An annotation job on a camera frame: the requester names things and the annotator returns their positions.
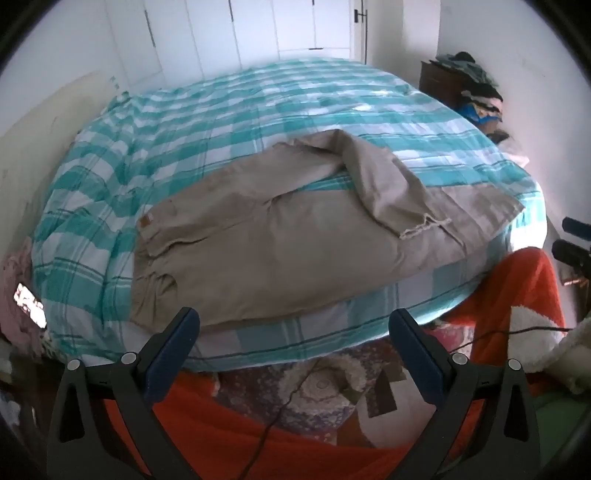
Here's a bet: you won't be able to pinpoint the pink cloth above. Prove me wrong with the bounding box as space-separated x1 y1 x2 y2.
0 251 47 356

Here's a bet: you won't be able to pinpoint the white wardrobe doors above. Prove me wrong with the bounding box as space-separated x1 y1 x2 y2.
106 0 356 90

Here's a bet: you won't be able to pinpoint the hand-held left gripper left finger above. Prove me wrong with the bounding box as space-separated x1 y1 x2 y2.
46 307 201 480

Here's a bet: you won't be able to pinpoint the pile of clothes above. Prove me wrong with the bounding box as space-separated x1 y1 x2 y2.
435 51 505 136

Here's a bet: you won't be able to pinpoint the floral patterned cloth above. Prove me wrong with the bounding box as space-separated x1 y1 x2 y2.
216 340 408 449

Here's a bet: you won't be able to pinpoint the white fleece cloth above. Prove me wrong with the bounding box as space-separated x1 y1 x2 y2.
550 315 591 396

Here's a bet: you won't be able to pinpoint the black cable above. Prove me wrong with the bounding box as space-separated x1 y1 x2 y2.
238 325 575 480

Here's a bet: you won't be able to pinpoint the beige pants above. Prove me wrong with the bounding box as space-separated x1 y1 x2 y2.
130 129 527 332

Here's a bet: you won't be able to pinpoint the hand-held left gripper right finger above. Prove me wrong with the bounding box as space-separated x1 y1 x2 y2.
389 308 541 480

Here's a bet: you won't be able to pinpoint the teal plaid bed blanket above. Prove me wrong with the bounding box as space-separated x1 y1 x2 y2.
31 58 549 372

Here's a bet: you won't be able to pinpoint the dark wooden dresser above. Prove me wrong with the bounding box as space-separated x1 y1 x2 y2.
420 60 465 109

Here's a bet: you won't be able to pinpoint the orange fleece cloth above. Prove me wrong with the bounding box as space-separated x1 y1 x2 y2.
104 247 566 480

